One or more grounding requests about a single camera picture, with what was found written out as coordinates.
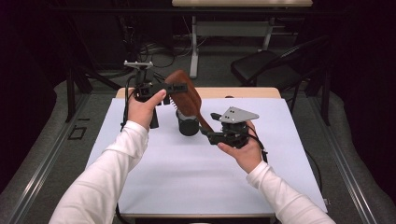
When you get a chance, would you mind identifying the white table cover sheet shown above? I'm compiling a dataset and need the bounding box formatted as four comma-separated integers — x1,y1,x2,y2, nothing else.
87,97,329,216

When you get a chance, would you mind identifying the black folding chair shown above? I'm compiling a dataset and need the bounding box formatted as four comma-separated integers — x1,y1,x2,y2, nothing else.
231,35,331,116

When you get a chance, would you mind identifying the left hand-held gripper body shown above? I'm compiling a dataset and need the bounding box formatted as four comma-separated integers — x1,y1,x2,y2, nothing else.
123,60,163,130

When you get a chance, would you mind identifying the metal floor rail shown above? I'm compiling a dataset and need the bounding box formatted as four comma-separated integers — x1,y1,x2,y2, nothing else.
8,92,92,224
306,92,378,224

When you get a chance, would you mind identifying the black mesh cup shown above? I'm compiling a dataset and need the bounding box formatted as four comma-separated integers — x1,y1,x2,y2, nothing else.
176,109,200,137

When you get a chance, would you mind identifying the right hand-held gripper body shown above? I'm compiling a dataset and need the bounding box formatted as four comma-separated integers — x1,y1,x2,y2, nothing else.
207,106,260,149

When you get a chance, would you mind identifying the bundle of floor cables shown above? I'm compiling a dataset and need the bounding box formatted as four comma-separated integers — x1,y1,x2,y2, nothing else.
118,15,194,88

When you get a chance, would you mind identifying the person's right hand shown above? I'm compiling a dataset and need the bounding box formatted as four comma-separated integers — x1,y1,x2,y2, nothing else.
217,120,264,175

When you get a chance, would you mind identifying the right hand-held gripper cable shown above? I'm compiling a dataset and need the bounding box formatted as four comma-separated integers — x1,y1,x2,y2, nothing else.
248,124,324,194

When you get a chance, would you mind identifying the hand-held gripper cable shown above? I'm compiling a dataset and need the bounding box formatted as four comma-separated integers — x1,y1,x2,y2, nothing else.
115,74,138,224
248,124,324,194

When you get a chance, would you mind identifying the desk with white legs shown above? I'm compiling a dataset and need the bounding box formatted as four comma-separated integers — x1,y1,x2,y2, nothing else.
171,0,314,79

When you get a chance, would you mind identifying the left hand-held gripper cable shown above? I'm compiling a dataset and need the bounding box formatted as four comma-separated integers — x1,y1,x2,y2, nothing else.
115,74,138,224

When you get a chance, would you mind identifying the person's left hand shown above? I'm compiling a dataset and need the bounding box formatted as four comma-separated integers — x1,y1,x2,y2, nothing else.
127,89,167,132

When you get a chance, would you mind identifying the black metal stand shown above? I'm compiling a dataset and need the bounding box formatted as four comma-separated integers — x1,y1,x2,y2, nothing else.
64,66,123,123
306,69,332,127

